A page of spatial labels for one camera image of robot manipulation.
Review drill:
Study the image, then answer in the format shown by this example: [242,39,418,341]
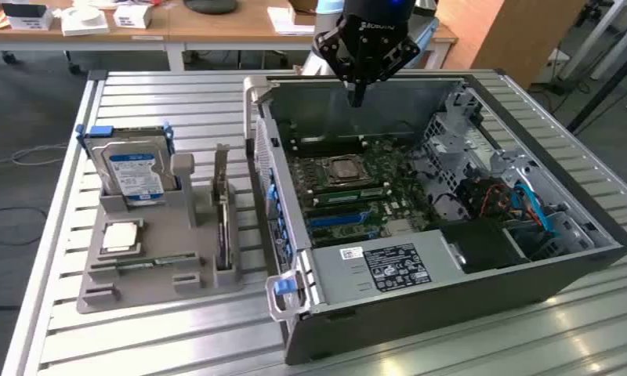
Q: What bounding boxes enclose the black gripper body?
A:
[339,0,418,81]

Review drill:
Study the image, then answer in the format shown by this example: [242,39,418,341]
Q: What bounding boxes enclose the low-profile Nvidia graphics card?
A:
[210,143,238,272]

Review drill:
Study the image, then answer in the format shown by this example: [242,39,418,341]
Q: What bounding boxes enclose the spare green RAM stick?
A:
[92,253,199,272]

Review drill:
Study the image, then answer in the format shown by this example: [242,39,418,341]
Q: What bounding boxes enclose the installed green RAM stick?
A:
[308,186,394,205]

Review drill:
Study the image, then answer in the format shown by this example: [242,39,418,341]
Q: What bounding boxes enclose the blue expansion slot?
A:
[307,213,374,231]

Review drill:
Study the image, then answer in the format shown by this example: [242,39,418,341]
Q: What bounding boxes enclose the small white printed box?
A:
[112,2,154,30]

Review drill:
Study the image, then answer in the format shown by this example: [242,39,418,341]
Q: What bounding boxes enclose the white table frame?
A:
[557,0,627,113]

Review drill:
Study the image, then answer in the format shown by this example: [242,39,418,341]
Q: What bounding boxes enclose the black floor cable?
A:
[0,206,47,237]

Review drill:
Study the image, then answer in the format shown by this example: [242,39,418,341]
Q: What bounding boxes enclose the white box with black lid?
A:
[3,2,55,31]

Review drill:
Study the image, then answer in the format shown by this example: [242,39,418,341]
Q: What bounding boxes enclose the dark round monitor base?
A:
[182,0,240,15]

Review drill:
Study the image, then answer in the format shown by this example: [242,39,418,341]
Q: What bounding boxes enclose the hard disk with blue carrier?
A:
[75,121,179,208]

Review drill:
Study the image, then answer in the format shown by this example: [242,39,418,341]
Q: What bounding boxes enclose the grey metal disk bay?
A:
[494,148,610,262]

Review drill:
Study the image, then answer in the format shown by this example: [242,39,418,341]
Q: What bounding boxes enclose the white paper stack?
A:
[267,5,316,37]

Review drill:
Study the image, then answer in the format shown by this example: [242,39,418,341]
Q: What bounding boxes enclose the white box with round disc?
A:
[60,5,110,37]

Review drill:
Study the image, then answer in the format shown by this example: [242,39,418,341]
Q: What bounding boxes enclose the black plastic shroud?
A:
[442,218,530,274]

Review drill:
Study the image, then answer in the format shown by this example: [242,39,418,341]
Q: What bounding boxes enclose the grey power supply unit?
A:
[303,229,466,307]

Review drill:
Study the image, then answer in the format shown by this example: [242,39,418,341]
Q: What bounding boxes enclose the small white device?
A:
[546,47,571,84]

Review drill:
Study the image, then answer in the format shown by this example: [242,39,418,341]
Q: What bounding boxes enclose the metal CPU socket frame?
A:
[323,154,374,187]

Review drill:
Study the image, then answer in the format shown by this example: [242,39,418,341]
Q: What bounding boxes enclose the green motherboard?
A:
[287,135,446,246]

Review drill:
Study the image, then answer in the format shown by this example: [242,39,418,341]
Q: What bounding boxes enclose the installed CPU with paste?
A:
[331,159,365,180]

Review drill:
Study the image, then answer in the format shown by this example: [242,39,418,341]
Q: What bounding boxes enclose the wooden cabinet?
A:
[442,0,592,90]

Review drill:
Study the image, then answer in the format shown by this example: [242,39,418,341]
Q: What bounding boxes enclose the black slanted metal bar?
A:
[567,37,627,134]

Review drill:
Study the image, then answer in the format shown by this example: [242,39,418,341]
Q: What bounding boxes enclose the white floor cable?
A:
[0,141,69,166]

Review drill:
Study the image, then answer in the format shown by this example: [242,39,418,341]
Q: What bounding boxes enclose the orange and red wires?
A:
[478,182,522,220]

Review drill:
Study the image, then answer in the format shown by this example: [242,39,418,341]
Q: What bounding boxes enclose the spare silver CPU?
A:
[102,222,143,254]

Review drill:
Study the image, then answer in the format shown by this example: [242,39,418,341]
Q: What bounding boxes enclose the wooden desk white frame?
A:
[0,0,461,74]

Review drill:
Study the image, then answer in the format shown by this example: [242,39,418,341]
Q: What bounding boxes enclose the black open PC case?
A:
[242,69,627,367]

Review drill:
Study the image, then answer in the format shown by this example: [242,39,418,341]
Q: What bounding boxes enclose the grey plastic parts rack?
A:
[75,153,248,315]

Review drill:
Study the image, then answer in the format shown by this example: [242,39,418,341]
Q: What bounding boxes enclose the blue data wire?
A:
[515,180,558,238]

